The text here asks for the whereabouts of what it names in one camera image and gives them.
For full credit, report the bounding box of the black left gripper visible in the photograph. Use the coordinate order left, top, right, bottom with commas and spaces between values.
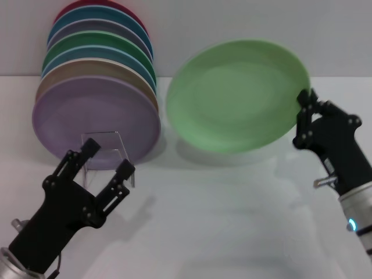
8, 138, 136, 274

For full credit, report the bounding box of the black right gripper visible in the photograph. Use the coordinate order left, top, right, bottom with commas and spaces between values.
292, 88, 372, 196

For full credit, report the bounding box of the light green plate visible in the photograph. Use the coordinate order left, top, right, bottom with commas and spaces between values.
164, 39, 312, 155

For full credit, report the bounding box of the purple plate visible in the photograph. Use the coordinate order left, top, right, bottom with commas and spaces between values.
31, 74, 162, 171

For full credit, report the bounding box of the beige plate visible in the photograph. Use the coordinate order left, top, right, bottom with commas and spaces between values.
34, 57, 160, 114

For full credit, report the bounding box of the light blue plate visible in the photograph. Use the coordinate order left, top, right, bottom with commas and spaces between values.
40, 45, 158, 94

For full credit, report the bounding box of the dark green plate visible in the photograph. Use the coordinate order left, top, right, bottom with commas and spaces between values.
41, 30, 157, 85

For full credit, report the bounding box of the grey plate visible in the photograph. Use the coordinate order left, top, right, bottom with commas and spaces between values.
46, 19, 154, 63

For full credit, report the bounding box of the teal blue plate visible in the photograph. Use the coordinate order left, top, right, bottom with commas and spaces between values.
46, 5, 154, 59

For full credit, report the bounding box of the dark red plate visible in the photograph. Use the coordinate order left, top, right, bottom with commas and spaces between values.
53, 0, 149, 38

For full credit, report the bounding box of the right gripper cable with plug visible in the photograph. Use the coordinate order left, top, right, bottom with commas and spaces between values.
313, 174, 338, 188

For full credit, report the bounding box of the gripper cable with plug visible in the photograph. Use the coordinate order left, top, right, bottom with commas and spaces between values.
313, 174, 338, 188
10, 218, 63, 276

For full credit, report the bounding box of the left gripper cable with plug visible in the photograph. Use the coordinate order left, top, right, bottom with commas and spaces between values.
10, 218, 63, 276

